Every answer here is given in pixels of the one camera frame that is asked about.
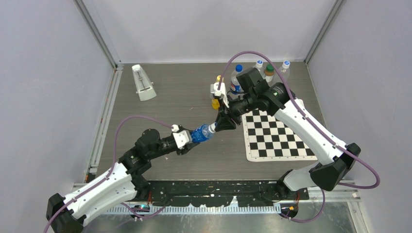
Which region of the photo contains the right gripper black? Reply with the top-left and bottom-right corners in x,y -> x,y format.
214,91 -> 256,132

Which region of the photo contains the white bottle cap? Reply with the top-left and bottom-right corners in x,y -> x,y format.
208,122 -> 217,133

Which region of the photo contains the yellow juice bottle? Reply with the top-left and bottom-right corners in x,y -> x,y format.
211,81 -> 220,110

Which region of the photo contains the clear bottle blue label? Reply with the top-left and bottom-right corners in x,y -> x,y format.
190,124 -> 215,143

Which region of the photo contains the clear bottle pepsi label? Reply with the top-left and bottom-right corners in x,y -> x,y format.
230,69 -> 242,97

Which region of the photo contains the blue bottle cap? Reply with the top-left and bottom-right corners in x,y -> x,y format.
235,64 -> 243,72

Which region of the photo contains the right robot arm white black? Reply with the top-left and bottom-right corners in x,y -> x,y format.
210,67 -> 361,199

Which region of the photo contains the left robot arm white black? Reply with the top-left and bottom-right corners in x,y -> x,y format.
46,126 -> 198,233

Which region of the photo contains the left standing clear bottle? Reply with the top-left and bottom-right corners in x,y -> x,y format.
253,60 -> 265,77

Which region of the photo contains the standing clear bottle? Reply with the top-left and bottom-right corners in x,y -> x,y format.
278,60 -> 290,80
253,60 -> 265,77

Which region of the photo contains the green cap brown bottle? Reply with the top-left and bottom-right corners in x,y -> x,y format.
263,64 -> 275,84

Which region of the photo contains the right standing clear bottle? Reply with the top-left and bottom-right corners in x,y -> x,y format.
278,60 -> 290,80

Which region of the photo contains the checkerboard calibration mat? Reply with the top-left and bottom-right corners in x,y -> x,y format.
241,110 -> 317,162

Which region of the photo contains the white metronome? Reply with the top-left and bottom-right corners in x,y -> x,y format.
132,64 -> 157,101

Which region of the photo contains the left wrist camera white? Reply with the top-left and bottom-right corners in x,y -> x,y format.
172,124 -> 192,150

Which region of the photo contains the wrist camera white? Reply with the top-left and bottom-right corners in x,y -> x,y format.
172,124 -> 192,150
210,83 -> 229,108

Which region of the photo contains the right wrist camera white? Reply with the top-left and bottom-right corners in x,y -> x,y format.
210,83 -> 229,108

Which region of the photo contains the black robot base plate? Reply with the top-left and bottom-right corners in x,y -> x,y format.
129,180 -> 309,216

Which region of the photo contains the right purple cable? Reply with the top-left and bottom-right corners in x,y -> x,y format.
217,50 -> 381,224

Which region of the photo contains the purple cable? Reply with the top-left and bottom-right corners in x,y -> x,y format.
43,115 -> 176,233
217,50 -> 381,224

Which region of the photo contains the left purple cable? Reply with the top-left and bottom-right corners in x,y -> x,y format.
43,115 -> 176,233

